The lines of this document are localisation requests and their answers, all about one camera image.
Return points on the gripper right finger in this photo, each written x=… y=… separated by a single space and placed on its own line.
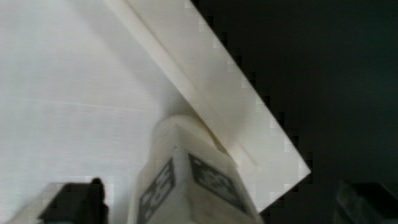
x=366 y=203

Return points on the white square table top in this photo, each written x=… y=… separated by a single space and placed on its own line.
x=110 y=63

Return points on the white table leg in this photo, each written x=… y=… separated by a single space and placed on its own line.
x=188 y=192

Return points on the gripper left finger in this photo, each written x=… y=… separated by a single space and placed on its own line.
x=76 y=206

